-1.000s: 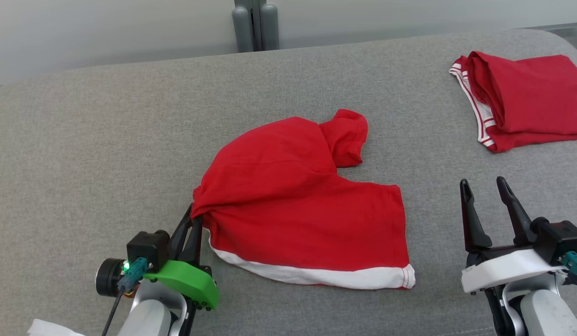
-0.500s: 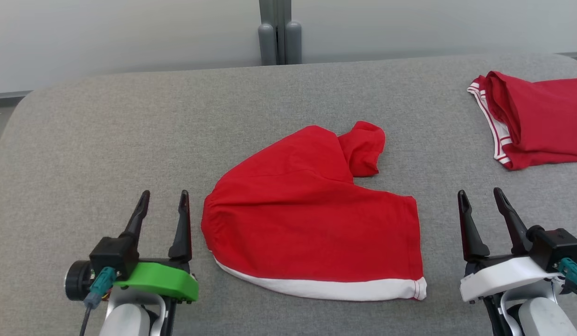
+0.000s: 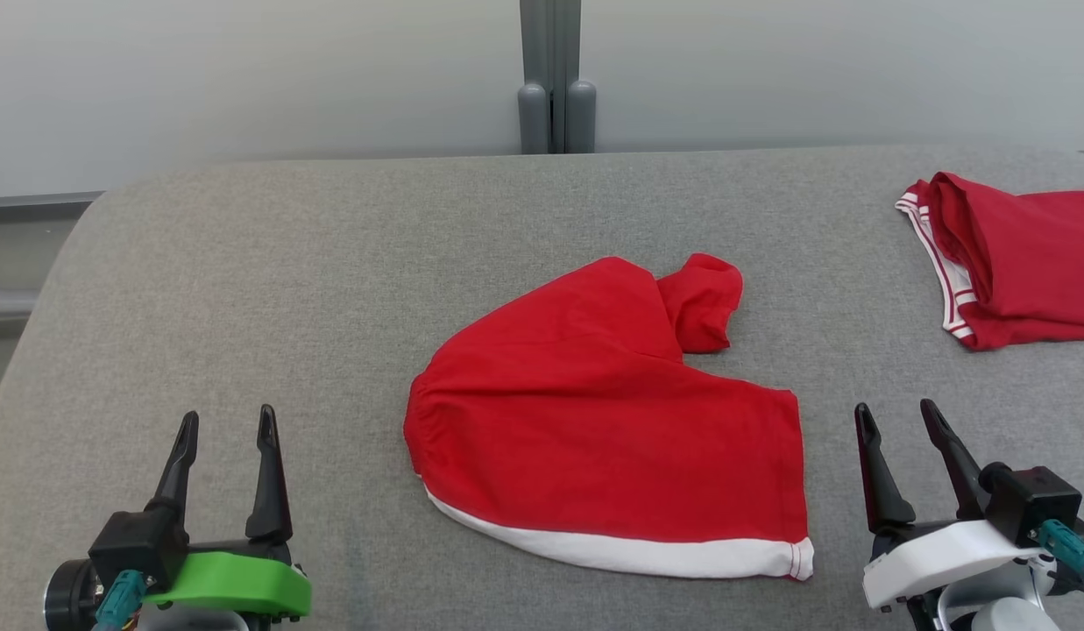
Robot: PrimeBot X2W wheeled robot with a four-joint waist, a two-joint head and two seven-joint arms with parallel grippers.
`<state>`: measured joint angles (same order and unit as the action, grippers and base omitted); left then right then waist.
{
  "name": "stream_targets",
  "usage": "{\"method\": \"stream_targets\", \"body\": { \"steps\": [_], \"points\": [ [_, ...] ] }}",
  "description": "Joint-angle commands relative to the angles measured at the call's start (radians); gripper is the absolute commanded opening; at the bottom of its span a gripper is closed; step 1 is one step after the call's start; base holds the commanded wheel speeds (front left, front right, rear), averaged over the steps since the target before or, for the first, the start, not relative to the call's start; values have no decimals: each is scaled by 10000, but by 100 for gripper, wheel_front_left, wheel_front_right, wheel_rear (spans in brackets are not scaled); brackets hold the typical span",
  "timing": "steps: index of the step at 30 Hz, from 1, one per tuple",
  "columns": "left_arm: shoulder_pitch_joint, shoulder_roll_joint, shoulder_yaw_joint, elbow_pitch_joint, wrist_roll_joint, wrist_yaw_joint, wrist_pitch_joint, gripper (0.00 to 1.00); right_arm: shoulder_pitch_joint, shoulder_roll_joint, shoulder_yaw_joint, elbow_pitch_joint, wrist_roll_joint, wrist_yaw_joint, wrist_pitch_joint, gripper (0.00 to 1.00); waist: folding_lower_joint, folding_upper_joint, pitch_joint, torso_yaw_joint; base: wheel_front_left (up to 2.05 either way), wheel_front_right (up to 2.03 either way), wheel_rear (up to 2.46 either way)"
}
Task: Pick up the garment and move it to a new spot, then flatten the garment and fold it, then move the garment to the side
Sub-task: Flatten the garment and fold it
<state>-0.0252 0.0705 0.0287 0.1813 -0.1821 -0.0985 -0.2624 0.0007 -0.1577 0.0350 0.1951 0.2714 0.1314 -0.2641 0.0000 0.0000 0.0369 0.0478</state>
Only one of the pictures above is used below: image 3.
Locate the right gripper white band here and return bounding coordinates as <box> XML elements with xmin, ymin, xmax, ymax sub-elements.
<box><xmin>854</xmin><ymin>399</ymin><xmax>1046</xmax><ymax>610</ymax></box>

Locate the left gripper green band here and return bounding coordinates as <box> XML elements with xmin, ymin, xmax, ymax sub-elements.
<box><xmin>143</xmin><ymin>405</ymin><xmax>313</xmax><ymax>619</ymax></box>

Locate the red basketball jersey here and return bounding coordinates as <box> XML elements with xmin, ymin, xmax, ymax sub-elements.
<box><xmin>895</xmin><ymin>172</ymin><xmax>1084</xmax><ymax>351</ymax></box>

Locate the red shorts white trim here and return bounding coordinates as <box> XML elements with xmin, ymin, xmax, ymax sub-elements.
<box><xmin>403</xmin><ymin>252</ymin><xmax>814</xmax><ymax>581</ymax></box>

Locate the teal left camera cable plug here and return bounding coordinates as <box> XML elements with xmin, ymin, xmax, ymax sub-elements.
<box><xmin>93</xmin><ymin>570</ymin><xmax>148</xmax><ymax>631</ymax></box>

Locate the teal camera cable plug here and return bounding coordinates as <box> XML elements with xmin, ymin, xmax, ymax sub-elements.
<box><xmin>93</xmin><ymin>570</ymin><xmax>148</xmax><ymax>631</ymax></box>
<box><xmin>1037</xmin><ymin>519</ymin><xmax>1084</xmax><ymax>588</ymax></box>

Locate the teal right camera cable plug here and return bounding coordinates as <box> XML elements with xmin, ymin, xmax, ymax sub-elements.
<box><xmin>1037</xmin><ymin>519</ymin><xmax>1084</xmax><ymax>588</ymax></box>

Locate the grey partition bottom frame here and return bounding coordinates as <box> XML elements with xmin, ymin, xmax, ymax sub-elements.
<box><xmin>0</xmin><ymin>191</ymin><xmax>104</xmax><ymax>211</ymax></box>

